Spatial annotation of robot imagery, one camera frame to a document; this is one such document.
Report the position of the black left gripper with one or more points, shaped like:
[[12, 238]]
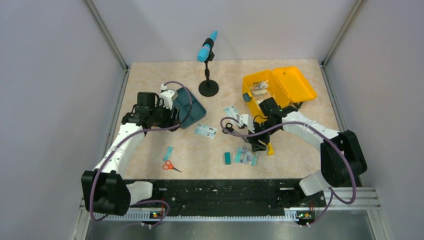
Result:
[[169, 121]]

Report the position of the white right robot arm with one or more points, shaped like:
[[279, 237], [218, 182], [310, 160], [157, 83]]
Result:
[[341, 156]]

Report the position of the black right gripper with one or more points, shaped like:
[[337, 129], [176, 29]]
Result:
[[257, 145]]

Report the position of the beige bandage packet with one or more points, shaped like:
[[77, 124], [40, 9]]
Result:
[[260, 88]]

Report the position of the teal sachet near scissors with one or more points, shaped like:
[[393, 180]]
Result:
[[168, 153]]

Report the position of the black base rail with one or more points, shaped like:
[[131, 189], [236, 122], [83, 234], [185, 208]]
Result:
[[231, 197]]

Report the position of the yellow medicine kit box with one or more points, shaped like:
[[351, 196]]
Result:
[[287, 85]]

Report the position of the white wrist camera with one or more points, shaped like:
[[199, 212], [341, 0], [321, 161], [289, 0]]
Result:
[[168, 96], [244, 121]]

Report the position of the small orange scissors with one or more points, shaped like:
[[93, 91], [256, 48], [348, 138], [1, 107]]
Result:
[[169, 166]]

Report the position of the white printed packet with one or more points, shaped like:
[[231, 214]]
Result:
[[232, 112]]

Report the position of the blue microphone on stand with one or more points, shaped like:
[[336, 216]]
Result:
[[208, 87]]

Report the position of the cluster of teal sachets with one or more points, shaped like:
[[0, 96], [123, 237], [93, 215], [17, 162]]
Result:
[[244, 155]]

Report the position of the yellow curved plastic piece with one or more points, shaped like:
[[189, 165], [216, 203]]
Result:
[[270, 150]]

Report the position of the teal divided tray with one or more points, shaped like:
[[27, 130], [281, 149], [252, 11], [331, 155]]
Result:
[[182, 102]]

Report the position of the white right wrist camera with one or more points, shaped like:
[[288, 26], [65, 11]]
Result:
[[244, 121]]

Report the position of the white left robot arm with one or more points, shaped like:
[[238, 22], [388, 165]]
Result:
[[104, 188]]

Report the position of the white teal label packet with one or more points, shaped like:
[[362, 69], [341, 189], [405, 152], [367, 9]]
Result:
[[206, 131]]

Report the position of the black handled bandage shears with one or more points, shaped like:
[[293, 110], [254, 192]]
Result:
[[229, 129]]

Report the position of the teal rectangular block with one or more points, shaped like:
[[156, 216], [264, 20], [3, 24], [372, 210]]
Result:
[[227, 158]]

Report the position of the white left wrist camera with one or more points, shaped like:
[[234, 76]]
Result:
[[168, 96]]

